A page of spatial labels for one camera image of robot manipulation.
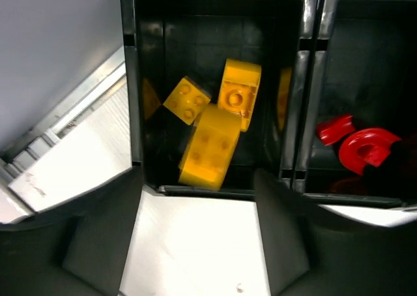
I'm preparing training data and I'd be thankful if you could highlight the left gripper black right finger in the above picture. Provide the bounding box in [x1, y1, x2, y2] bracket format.
[254, 169, 416, 295]

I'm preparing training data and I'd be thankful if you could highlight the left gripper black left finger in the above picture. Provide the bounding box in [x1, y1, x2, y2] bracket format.
[1, 167, 143, 295]

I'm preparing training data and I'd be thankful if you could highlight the red round lego piece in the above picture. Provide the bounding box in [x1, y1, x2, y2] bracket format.
[338, 128, 401, 175]

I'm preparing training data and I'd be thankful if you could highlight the red curved lego piece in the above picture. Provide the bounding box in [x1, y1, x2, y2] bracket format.
[316, 114, 356, 146]

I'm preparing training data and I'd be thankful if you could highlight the yellow rounded lego brick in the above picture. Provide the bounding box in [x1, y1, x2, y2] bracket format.
[179, 104, 240, 190]

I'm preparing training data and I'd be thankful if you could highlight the small yellow lego cube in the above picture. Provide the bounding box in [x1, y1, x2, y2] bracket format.
[164, 76, 211, 125]

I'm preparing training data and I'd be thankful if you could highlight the black sectioned sorting tray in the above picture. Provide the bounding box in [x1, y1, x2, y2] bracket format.
[121, 0, 416, 209]

